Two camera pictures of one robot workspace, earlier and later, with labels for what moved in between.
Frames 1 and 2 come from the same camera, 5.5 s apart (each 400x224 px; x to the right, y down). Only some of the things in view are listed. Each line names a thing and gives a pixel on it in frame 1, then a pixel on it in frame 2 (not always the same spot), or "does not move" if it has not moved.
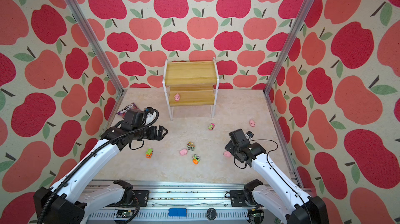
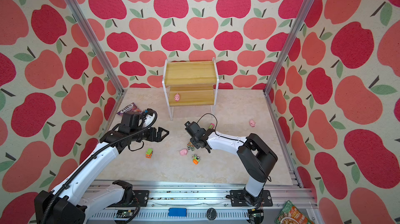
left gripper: [160, 134] does not move
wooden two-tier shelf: [189, 83] does not move
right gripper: [228, 147] -> [201, 129]
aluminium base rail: [176, 203] does not move
